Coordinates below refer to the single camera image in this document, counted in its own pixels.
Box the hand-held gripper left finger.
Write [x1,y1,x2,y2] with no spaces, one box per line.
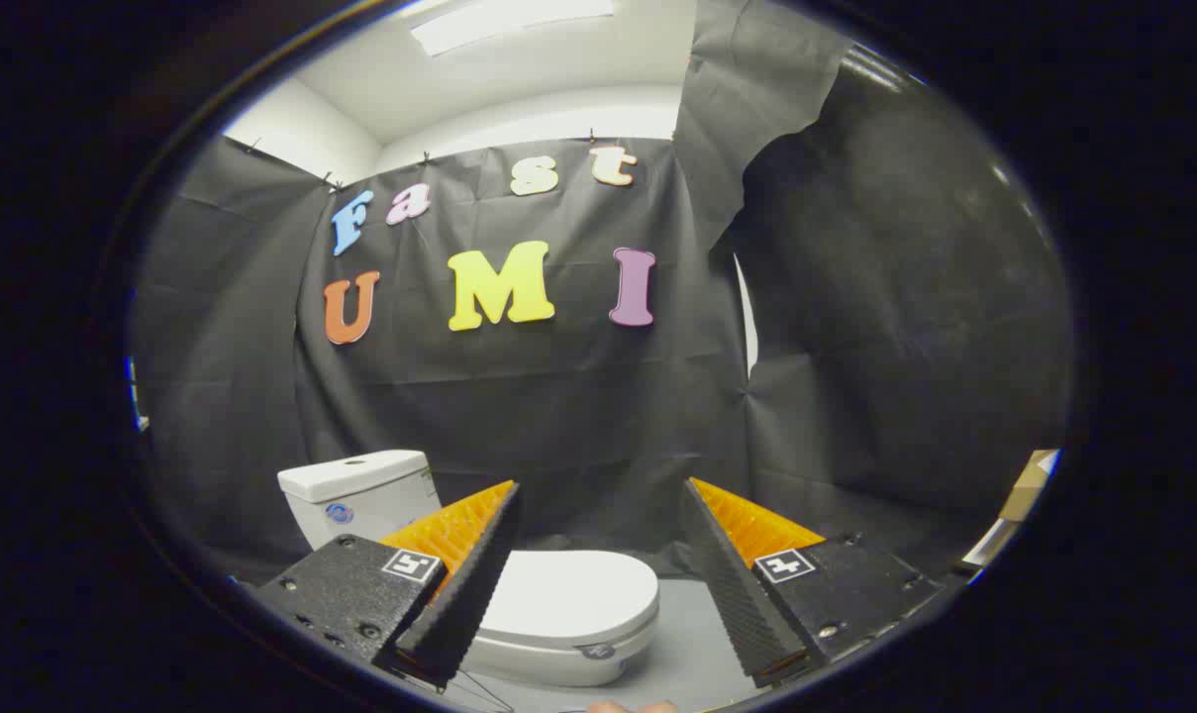
[251,480,522,689]

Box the white toilet tank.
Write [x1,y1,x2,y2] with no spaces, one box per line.
[277,450,443,552]

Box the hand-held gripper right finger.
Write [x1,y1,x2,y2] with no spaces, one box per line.
[679,477,946,689]

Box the white toilet lid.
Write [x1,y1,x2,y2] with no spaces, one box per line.
[479,551,660,645]

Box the cardboard box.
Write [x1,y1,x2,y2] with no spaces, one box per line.
[964,449,1062,567]

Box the black backdrop cloth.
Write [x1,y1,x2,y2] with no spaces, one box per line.
[128,0,1072,585]

